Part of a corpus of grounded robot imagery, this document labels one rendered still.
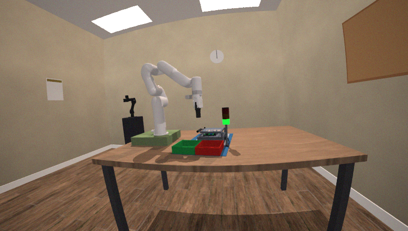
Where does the green open bin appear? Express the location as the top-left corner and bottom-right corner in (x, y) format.
(172, 140), (202, 155)

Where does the red bin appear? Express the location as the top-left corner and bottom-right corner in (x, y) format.
(195, 140), (224, 156)

